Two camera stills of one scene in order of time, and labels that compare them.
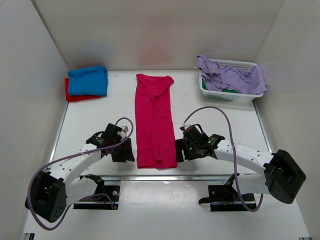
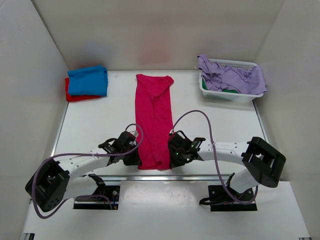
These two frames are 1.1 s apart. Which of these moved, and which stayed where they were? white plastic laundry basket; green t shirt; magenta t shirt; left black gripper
Moved: left black gripper
Stayed: white plastic laundry basket; green t shirt; magenta t shirt
